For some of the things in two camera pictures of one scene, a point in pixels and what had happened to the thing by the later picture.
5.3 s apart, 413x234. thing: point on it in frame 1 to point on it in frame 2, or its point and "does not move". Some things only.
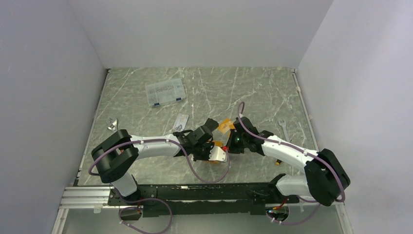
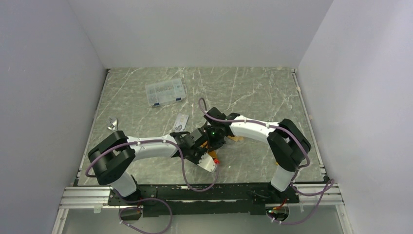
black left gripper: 209,146 does not move
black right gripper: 232,148 to 213,145
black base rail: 196,199 does not move
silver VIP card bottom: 180,122 does not move
